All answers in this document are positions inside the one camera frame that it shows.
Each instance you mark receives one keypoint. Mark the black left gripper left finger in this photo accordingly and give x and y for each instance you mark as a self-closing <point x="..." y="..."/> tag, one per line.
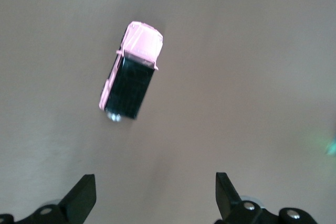
<point x="78" y="203"/>

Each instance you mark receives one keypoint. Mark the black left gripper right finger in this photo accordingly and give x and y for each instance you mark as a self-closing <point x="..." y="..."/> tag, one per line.
<point x="228" y="203"/>

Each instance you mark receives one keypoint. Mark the pink jeep toy black roof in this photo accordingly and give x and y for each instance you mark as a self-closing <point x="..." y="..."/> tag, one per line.
<point x="131" y="87"/>

